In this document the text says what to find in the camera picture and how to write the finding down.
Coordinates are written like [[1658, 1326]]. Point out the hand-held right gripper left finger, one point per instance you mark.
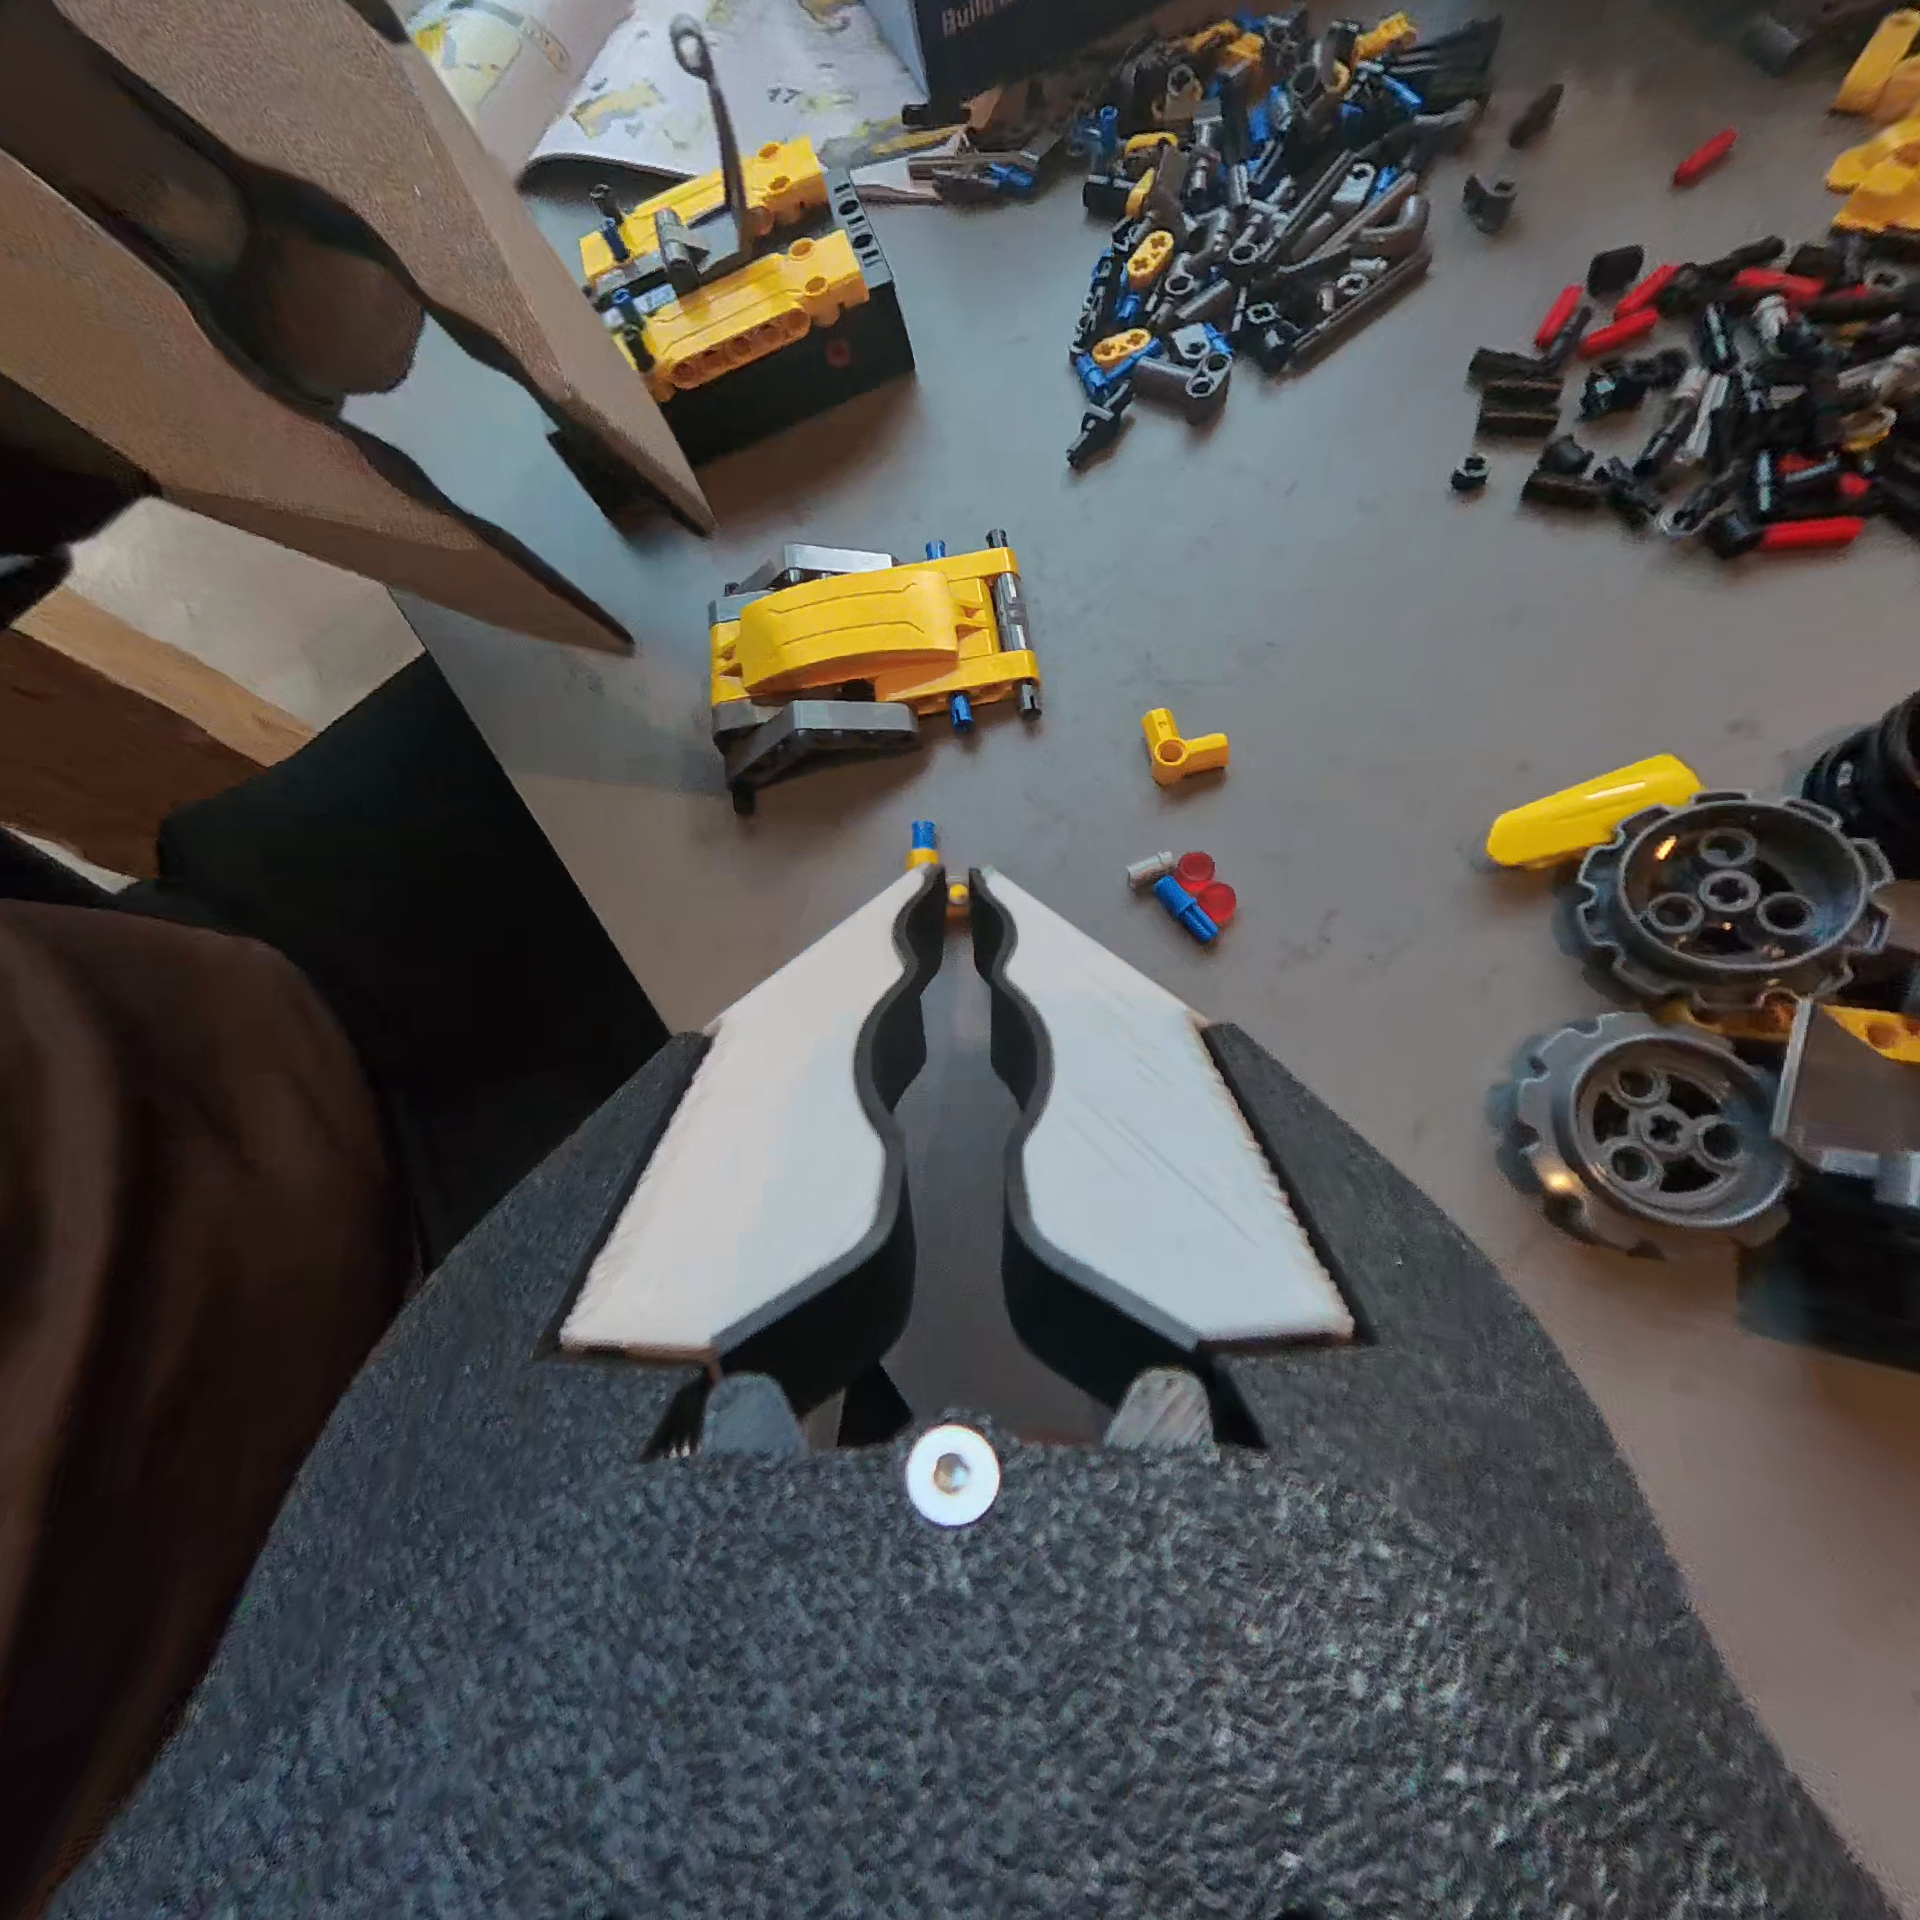
[[734, 1184]]

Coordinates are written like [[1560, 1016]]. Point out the red pin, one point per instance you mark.
[[1705, 155]]

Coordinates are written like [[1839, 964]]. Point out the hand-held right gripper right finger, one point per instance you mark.
[[1171, 1184]]

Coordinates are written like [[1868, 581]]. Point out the black elbow piece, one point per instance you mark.
[[1489, 202]]

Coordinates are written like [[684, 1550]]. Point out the blue robot kit box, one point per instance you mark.
[[1019, 29]]

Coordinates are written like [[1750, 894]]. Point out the pile of black red pieces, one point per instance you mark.
[[1723, 389]]

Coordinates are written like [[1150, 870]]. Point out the black and yellow brick assembly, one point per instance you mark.
[[734, 299]]

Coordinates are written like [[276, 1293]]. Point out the yellow curved panel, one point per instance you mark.
[[1590, 809]]

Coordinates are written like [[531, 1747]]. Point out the pile of blue grey pieces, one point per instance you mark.
[[1244, 195]]

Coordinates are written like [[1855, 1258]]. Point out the grey desk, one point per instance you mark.
[[1348, 628]]

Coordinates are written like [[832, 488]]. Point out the person's brown sweater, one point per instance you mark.
[[150, 1348]]

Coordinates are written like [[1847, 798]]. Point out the dark grey curved piece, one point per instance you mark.
[[1792, 36]]

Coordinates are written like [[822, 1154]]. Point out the black wheel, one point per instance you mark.
[[1846, 1260], [1875, 779]]

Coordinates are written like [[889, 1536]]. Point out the yellow and grey brick assembly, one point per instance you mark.
[[856, 622]]

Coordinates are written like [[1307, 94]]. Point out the pile of yellow pieces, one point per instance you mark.
[[1881, 134]]

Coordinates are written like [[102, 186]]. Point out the instruction booklet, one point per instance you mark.
[[646, 75]]

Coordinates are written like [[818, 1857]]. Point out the blue pin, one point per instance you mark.
[[1185, 908], [921, 838]]

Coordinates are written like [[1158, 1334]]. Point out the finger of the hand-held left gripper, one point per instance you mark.
[[450, 195], [224, 435]]

